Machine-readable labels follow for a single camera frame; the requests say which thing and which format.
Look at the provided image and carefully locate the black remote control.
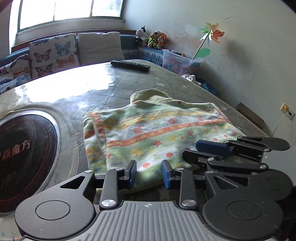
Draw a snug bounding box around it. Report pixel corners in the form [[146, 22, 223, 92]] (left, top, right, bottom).
[[110, 60, 151, 73]]

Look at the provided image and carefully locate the yellow green plush toy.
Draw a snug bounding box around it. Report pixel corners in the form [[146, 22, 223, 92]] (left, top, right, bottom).
[[147, 31, 161, 48]]

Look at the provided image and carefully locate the orange plush toy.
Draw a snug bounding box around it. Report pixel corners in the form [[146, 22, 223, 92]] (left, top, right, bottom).
[[155, 34, 167, 50]]

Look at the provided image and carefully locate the wall power socket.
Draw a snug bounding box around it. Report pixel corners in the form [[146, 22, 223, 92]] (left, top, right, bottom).
[[280, 103, 295, 120]]

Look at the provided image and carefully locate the colourful paper pinwheel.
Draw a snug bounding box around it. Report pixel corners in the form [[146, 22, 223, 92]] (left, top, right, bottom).
[[192, 23, 225, 60]]

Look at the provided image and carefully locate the blue sofa bench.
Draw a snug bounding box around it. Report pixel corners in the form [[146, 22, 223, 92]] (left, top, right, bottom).
[[1, 35, 163, 66]]

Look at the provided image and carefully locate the plain beige cushion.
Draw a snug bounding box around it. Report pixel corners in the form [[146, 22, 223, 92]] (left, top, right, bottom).
[[78, 32, 125, 66]]

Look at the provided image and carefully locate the black white plush toy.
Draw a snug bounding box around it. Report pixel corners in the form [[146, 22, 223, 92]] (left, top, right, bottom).
[[135, 26, 148, 46]]

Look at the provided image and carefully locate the round induction cooktop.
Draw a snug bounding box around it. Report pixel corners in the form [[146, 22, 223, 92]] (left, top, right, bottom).
[[1, 110, 60, 213]]

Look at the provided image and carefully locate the butterfly pattern cushion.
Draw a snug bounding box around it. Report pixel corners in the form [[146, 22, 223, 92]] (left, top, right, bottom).
[[29, 33, 80, 80]]

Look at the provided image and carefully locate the green patterned fleece child jacket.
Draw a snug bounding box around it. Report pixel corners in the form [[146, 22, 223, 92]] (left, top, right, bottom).
[[83, 89, 242, 191]]

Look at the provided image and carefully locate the window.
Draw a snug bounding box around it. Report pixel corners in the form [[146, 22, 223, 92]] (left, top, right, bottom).
[[18, 0, 126, 32]]

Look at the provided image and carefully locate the clear plastic storage box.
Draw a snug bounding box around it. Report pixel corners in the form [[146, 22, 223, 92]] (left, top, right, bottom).
[[162, 49, 203, 76]]

